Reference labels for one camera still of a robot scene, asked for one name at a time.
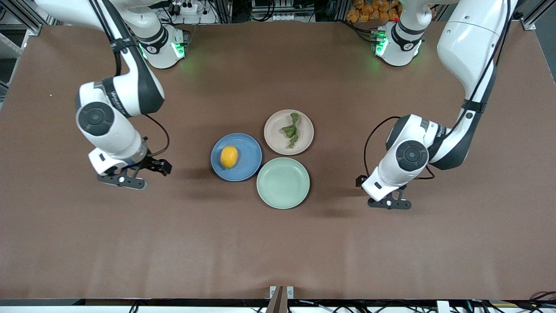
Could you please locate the pale green plate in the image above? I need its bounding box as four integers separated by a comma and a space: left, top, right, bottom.
256, 157, 311, 210

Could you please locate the aluminium frame profile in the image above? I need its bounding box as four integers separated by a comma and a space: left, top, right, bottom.
0, 0, 44, 35
519, 0, 556, 31

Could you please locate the small metal bracket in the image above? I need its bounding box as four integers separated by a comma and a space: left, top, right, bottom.
269, 286, 295, 300

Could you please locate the table cover sheet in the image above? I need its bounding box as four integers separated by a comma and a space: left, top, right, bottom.
0, 20, 556, 300

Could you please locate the yellow lemon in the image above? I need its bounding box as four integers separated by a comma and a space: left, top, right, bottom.
220, 146, 239, 169

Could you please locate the white power strip with plugs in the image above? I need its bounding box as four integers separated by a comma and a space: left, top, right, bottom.
167, 0, 218, 24

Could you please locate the blue plate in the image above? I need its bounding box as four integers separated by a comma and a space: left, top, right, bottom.
211, 133, 263, 182

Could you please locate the beige plate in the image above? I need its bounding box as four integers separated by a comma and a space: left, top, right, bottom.
264, 109, 314, 156

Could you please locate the green lettuce leaf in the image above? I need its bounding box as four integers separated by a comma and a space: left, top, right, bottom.
281, 113, 301, 149

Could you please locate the bag of orange items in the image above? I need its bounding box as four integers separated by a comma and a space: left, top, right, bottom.
346, 0, 401, 22

